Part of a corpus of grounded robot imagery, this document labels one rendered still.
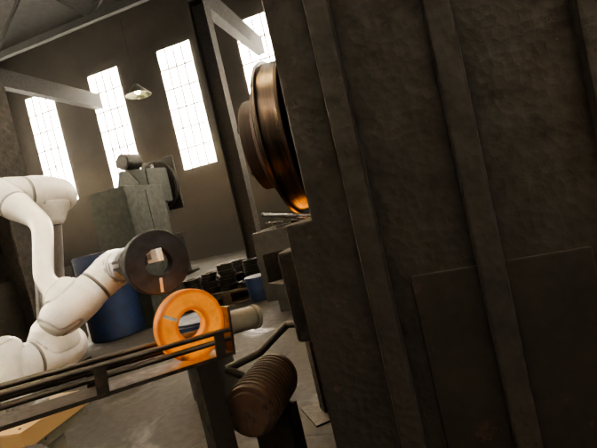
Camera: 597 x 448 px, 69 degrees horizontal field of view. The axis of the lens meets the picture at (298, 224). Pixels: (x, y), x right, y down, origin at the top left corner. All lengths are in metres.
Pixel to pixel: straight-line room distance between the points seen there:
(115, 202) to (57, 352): 3.13
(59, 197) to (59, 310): 0.62
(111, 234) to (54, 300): 3.66
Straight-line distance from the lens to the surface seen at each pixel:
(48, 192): 1.81
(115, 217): 4.92
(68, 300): 1.32
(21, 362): 1.86
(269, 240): 3.88
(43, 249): 1.51
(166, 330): 0.97
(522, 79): 0.86
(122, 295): 4.77
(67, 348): 1.94
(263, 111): 1.17
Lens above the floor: 0.91
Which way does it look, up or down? 3 degrees down
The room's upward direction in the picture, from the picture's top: 13 degrees counter-clockwise
